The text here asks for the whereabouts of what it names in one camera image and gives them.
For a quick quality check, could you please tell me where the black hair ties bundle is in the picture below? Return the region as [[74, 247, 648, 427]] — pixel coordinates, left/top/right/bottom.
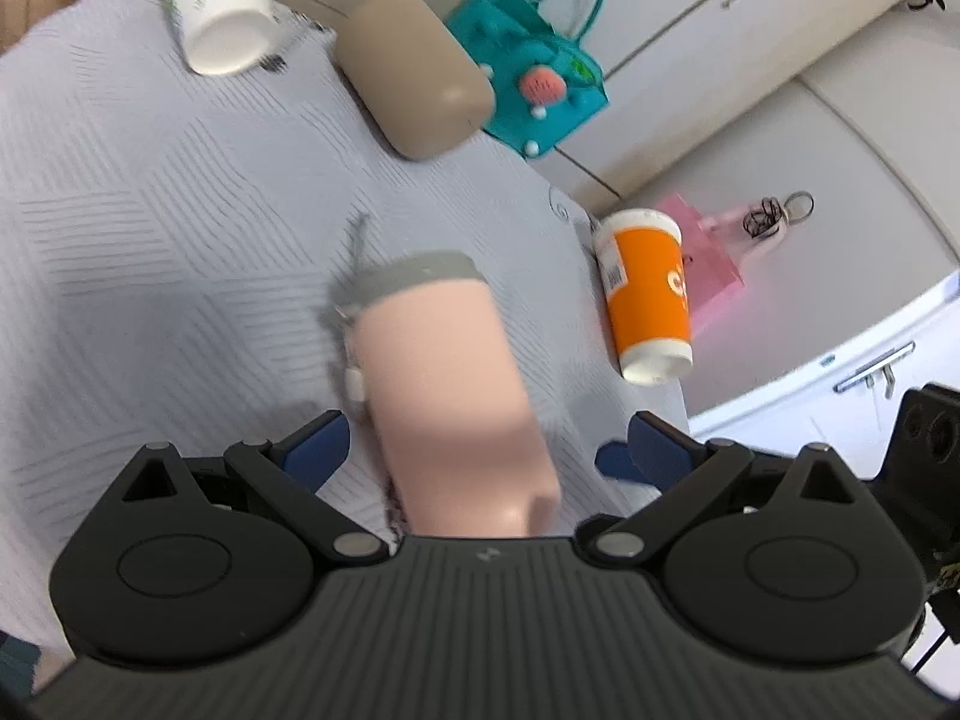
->
[[742, 190, 817, 238]]

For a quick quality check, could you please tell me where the white door with handle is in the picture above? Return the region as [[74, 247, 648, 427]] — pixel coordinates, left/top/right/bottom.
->
[[690, 273, 958, 479]]

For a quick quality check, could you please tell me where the beige cylindrical cup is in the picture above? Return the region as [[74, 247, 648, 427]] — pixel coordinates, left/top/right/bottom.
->
[[334, 0, 494, 161]]

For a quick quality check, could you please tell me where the white wardrobe cabinet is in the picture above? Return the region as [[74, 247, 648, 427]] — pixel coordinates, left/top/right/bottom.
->
[[268, 0, 960, 257]]

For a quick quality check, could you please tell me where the orange paper cup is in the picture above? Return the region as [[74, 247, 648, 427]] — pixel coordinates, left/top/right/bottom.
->
[[592, 208, 693, 385]]

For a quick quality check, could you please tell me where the pink gift bag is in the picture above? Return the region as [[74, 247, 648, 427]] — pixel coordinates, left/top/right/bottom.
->
[[656, 193, 789, 335]]

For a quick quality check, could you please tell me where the white paper cup green print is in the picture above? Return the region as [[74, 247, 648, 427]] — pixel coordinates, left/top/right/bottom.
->
[[161, 0, 277, 76]]

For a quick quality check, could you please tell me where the pink cup with grey rim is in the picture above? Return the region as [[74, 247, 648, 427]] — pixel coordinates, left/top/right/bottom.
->
[[335, 250, 562, 538]]

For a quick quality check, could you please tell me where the grey textured tablecloth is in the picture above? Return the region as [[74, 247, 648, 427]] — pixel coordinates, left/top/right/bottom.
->
[[2, 0, 686, 653]]

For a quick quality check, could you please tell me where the teal felt handbag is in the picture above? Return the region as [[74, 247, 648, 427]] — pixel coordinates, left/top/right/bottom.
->
[[446, 0, 608, 160]]

